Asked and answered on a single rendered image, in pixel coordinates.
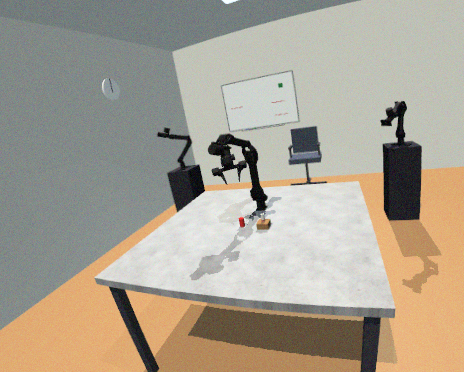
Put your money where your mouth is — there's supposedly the tan wooden block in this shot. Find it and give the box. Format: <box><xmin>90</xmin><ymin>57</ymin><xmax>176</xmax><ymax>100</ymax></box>
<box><xmin>256</xmin><ymin>219</ymin><xmax>271</xmax><ymax>230</ymax></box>

